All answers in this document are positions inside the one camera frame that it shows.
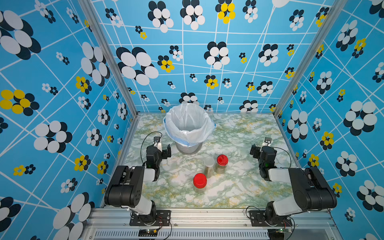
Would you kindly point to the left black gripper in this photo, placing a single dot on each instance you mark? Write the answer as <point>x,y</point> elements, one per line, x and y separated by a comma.
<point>168,154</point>

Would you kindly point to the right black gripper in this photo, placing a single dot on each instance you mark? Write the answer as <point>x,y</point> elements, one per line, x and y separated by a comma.
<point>256,152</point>

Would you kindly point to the clear plastic jar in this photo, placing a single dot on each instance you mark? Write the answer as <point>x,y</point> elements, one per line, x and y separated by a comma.
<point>209,167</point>

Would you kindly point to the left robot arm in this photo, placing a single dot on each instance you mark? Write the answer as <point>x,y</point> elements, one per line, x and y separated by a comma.
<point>126,186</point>

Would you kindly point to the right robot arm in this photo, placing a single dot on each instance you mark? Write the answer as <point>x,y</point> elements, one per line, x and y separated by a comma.
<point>310,189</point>

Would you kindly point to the far red-lid jar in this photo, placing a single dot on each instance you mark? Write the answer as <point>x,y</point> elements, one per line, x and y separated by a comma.
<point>221,164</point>

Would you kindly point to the red-lid jar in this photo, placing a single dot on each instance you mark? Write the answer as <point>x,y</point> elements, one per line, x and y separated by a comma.
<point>221,164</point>
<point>200,182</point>

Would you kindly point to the white bin liner bag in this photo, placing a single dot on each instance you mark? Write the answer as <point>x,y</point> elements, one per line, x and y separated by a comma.
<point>188,124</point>

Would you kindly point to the near red-lid jar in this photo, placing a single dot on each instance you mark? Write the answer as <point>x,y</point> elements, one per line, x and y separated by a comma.
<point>200,182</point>

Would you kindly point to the left circuit board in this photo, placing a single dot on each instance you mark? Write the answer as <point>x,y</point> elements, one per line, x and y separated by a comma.
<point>150,233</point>

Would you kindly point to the circuit board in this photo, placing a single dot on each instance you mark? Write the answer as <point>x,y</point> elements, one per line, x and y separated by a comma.
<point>279,234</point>
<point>150,233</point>

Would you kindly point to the right circuit board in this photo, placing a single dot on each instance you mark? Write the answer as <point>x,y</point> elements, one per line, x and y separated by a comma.
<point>279,234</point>

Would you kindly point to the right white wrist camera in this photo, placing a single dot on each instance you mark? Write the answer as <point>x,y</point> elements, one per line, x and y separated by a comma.
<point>267,142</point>

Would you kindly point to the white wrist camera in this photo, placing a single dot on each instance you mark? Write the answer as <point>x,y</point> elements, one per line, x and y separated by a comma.
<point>158,143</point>
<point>267,142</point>

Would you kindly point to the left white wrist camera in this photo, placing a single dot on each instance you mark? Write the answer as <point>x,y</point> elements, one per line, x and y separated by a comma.
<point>158,143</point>

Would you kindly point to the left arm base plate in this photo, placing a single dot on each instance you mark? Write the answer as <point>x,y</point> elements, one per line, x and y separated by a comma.
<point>157,219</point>

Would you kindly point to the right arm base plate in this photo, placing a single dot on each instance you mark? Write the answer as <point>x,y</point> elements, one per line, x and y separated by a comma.
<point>263,219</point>

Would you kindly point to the aluminium front rail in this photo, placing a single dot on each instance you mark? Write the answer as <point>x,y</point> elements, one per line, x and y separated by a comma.
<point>208,224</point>

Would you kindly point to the right aluminium corner post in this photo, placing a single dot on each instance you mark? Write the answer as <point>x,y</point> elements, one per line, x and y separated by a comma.
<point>322,33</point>

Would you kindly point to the aluminium corner post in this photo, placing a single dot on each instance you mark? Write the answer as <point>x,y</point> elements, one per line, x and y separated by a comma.
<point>322,33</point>
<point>91,16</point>

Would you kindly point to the left aluminium corner post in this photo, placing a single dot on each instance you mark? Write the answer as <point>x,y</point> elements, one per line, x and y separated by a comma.
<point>91,16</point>

